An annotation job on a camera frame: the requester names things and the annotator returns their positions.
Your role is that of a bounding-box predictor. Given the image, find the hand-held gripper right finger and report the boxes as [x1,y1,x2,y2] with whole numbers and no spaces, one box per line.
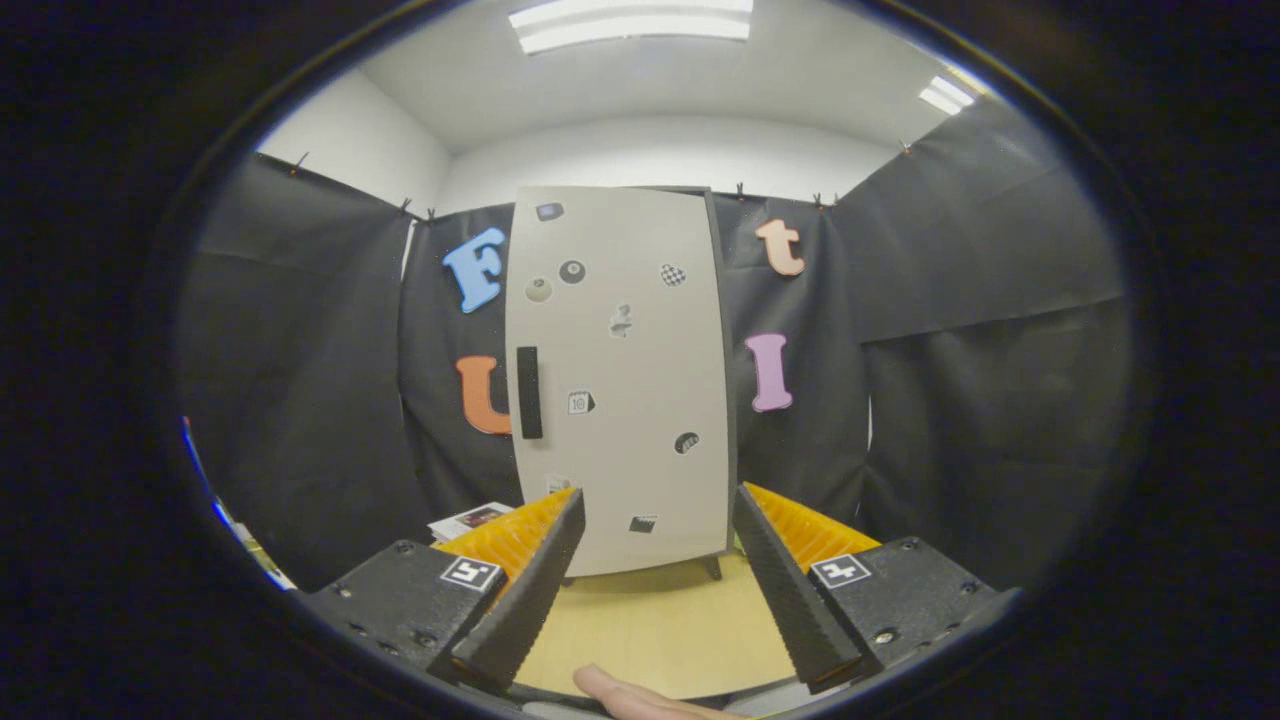
[733,483,1023,694]

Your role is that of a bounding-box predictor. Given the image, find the long ceiling light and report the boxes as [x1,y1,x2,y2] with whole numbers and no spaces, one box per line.
[508,0,754,55]

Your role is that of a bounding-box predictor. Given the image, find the small ceiling light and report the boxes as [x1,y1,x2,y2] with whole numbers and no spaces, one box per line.
[918,75,977,117]

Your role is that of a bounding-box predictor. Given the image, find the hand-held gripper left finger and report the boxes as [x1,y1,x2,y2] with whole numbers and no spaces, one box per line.
[300,487,587,694]

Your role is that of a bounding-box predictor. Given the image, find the black backdrop cloth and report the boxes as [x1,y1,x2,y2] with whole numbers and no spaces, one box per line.
[175,95,1131,596]

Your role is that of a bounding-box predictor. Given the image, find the dark grey shoe cabinet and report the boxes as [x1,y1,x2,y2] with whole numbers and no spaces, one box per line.
[505,184,741,583]

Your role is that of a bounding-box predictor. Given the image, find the light grey shoe cabinet door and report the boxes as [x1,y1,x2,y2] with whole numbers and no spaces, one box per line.
[505,186,731,579]

